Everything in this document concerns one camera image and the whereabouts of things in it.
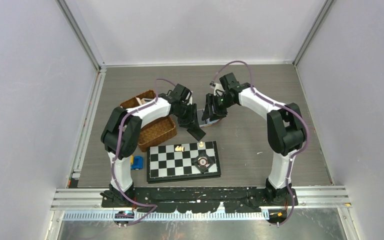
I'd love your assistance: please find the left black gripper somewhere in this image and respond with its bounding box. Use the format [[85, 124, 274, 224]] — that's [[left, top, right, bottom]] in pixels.
[[173, 102, 199, 130]]

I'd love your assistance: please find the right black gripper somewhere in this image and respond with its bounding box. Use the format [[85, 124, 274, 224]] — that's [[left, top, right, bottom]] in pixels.
[[202, 93, 236, 122]]

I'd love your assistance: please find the brown leather card holder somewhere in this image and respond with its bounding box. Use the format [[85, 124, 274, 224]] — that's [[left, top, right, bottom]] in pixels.
[[197, 109, 221, 128]]

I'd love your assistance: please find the white magnetic stripe card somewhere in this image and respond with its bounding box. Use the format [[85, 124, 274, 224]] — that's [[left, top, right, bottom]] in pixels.
[[135, 97, 154, 106]]

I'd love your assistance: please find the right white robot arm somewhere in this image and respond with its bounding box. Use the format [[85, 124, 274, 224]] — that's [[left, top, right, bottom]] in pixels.
[[202, 73, 309, 205]]

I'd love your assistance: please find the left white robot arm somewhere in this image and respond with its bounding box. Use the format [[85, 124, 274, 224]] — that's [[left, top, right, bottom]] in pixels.
[[100, 84, 205, 207]]

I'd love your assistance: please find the fallen cream chess piece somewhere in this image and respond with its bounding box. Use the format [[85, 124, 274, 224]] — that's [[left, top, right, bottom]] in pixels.
[[174, 145, 185, 152]]

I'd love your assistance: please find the black red round object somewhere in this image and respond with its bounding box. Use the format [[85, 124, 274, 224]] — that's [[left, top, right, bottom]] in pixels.
[[192, 152, 214, 173]]

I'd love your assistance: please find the black white chessboard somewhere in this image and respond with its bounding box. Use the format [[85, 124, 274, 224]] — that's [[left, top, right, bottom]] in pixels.
[[146, 141, 222, 184]]

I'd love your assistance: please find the brown woven basket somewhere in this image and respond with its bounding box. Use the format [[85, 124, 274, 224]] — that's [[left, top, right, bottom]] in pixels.
[[120, 89, 177, 152]]

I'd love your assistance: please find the blue yellow toy truck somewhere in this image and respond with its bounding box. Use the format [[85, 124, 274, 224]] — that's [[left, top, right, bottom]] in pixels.
[[130, 155, 144, 170]]

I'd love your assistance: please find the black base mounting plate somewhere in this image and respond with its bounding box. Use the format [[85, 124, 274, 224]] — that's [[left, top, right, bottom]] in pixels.
[[100, 187, 298, 214]]

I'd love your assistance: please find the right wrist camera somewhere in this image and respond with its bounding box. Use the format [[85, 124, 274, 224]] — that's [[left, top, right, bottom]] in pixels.
[[209, 81, 225, 97]]

